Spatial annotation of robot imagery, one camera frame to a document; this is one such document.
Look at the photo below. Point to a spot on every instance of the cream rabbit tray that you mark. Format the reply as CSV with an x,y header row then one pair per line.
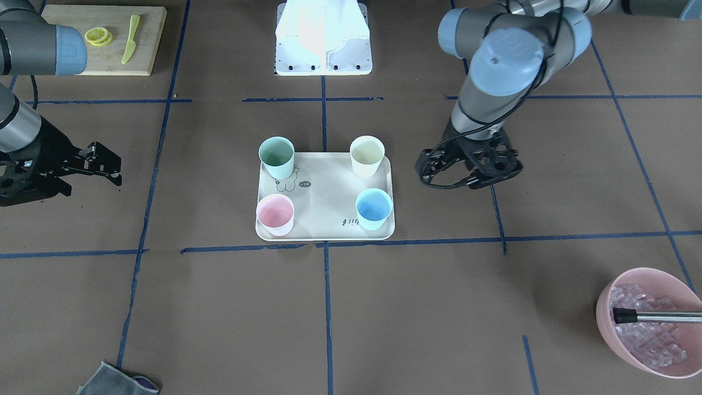
x,y
323,189

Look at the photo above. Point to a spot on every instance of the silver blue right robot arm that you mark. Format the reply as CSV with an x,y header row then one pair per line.
x,y
31,46

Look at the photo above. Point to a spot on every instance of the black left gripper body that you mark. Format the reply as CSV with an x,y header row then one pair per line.
x,y
459,147

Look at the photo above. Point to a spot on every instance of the yellow plastic knife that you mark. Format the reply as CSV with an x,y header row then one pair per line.
x,y
130,40

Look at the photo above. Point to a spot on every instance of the pink bowl with ice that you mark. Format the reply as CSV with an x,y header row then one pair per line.
x,y
669,350

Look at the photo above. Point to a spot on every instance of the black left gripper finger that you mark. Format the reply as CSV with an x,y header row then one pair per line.
x,y
430,163

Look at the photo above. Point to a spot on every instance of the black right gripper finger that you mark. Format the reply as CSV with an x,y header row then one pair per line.
x,y
98,160

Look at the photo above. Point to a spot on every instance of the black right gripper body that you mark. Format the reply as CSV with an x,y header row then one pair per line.
x,y
48,144

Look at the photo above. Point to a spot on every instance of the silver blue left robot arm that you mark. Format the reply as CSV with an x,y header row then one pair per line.
x,y
511,48

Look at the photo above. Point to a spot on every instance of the pink cup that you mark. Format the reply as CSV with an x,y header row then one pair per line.
x,y
276,212

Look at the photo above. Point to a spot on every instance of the yellow lemon slice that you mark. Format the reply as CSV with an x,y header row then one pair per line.
x,y
98,36

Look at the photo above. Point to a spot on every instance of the grey cloth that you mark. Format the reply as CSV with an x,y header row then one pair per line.
x,y
107,379

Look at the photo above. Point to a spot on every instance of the green cup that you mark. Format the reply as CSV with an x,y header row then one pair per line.
x,y
277,156

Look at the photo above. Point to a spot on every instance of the cream yellow cup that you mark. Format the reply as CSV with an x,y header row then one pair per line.
x,y
366,153

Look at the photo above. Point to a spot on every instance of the light blue cup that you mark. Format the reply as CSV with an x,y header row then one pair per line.
x,y
373,207

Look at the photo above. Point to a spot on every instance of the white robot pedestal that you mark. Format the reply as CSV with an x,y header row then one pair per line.
x,y
322,38

